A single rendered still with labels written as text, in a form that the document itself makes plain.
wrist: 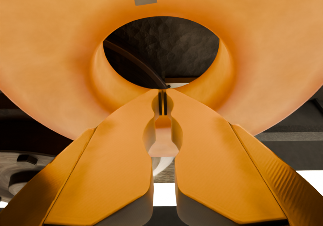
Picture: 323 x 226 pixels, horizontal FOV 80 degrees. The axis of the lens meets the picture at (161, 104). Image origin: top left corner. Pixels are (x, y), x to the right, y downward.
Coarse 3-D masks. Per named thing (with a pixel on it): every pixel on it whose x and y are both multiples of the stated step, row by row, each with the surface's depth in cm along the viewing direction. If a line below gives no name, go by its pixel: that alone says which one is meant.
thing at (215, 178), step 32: (192, 128) 8; (224, 128) 8; (192, 160) 7; (224, 160) 7; (192, 192) 6; (224, 192) 6; (256, 192) 6; (192, 224) 6; (224, 224) 5; (256, 224) 5
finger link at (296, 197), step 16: (240, 128) 8; (256, 144) 7; (256, 160) 6; (272, 160) 6; (272, 176) 6; (288, 176) 6; (272, 192) 6; (288, 192) 6; (304, 192) 5; (288, 208) 5; (304, 208) 5; (320, 208) 5; (288, 224) 5; (304, 224) 5; (320, 224) 5
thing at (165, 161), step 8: (104, 48) 29; (112, 56) 29; (120, 56) 31; (112, 64) 28; (120, 64) 29; (128, 64) 31; (120, 72) 28; (128, 72) 30; (136, 72) 31; (144, 72) 33; (128, 80) 27; (136, 80) 30; (144, 80) 32; (152, 80) 34; (152, 88) 33; (160, 88) 36; (168, 160) 45; (160, 168) 48
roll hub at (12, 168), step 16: (0, 128) 26; (16, 128) 26; (32, 128) 26; (48, 128) 27; (0, 144) 24; (16, 144) 25; (32, 144) 25; (48, 144) 26; (64, 144) 26; (0, 160) 26; (48, 160) 26; (0, 176) 32; (16, 176) 30; (32, 176) 30; (0, 192) 36; (16, 192) 33
